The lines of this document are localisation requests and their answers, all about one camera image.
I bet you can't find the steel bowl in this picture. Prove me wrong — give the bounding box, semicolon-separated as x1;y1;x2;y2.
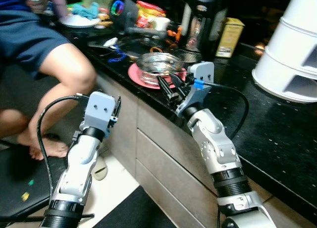
135;52;181;86

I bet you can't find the pink plate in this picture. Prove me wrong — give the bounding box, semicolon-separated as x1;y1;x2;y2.
128;62;188;90

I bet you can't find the grey drawer front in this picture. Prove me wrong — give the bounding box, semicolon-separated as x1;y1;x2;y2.
135;102;221;189
134;160;209;228
135;129;218;224

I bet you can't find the orange black tool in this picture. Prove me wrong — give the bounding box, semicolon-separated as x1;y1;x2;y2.
166;27;183;43

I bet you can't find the glass pot lid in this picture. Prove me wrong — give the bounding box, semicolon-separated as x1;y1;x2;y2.
106;27;171;57

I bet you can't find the white key fob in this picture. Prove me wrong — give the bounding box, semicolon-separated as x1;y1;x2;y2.
103;37;118;47

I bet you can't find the black coffee machine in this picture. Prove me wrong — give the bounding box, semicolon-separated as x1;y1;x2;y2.
177;0;229;65

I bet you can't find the yellow carton box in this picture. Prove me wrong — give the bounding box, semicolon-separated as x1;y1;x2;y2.
216;17;245;58

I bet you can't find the yellow red noodle packet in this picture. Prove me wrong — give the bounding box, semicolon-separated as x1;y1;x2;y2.
135;0;166;29

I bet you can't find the white round lid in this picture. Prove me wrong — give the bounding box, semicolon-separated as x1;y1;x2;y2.
58;14;101;28

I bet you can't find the teal cloth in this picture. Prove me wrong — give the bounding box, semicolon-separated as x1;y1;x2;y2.
71;2;100;19

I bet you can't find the black floor mat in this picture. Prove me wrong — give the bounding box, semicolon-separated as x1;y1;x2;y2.
92;186;221;228

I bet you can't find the person in blue shorts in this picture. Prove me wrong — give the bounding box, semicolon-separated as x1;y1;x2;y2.
0;0;97;162

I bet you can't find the white tiered rack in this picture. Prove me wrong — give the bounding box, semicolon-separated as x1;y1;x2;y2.
252;0;317;104

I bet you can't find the black stool seat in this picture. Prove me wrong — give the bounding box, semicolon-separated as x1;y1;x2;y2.
0;144;55;224

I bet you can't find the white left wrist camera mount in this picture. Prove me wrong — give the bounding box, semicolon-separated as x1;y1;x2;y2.
79;91;118;139

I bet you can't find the blue lanyard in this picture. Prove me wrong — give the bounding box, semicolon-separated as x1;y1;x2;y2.
108;46;128;63

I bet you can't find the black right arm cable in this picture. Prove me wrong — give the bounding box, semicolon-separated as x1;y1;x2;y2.
191;79;250;139

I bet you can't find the black speaker with light ring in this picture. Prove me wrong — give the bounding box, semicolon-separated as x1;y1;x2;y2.
109;0;139;30

